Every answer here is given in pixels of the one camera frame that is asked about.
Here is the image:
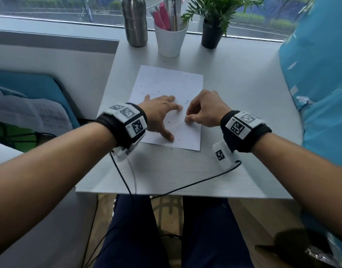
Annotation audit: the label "person's left hand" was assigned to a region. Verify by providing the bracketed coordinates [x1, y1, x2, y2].
[143, 94, 183, 142]

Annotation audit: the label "person's right hand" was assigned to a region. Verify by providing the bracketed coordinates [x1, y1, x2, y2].
[185, 90, 233, 128]

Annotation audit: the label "white paper sheet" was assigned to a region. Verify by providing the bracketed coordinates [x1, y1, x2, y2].
[130, 65, 204, 151]

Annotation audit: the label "person's left forearm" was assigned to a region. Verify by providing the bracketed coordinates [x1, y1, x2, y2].
[0, 121, 117, 264]

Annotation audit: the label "person's right forearm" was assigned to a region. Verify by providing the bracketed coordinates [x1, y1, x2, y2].
[250, 132, 342, 250]

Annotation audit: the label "left wrist tracker band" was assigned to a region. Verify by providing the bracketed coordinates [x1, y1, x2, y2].
[94, 102, 148, 163]

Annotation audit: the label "wrist tracker band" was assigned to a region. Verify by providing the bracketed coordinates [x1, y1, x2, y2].
[212, 110, 272, 169]
[94, 102, 148, 163]

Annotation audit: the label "right wrist tracker band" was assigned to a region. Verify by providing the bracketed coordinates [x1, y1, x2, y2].
[212, 110, 272, 169]

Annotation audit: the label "white pen cup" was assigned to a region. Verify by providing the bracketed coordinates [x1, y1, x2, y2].
[154, 21, 189, 58]

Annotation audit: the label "black plant pot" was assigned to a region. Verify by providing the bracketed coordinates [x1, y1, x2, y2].
[201, 18, 225, 50]

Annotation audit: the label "stainless steel bottle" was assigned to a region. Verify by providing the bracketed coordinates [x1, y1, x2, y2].
[121, 0, 148, 48]

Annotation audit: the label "pink marker pen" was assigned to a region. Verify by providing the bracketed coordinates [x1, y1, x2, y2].
[159, 2, 171, 31]
[150, 7, 166, 30]

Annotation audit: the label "silver pens bundle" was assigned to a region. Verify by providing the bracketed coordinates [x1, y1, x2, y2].
[163, 0, 183, 32]

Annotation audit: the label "green potted plant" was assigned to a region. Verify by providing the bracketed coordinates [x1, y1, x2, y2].
[180, 0, 265, 37]

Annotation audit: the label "blue folder case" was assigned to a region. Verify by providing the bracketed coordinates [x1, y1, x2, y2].
[0, 70, 81, 129]

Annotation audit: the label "person's dark blue trousers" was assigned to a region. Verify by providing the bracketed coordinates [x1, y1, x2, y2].
[93, 194, 256, 268]

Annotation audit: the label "printed paper document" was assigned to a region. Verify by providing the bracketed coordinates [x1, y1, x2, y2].
[0, 82, 74, 135]

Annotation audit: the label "green object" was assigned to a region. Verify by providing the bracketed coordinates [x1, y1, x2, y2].
[0, 120, 39, 154]

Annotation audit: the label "black cable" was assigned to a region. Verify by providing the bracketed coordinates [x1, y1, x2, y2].
[150, 160, 242, 200]
[83, 149, 134, 268]

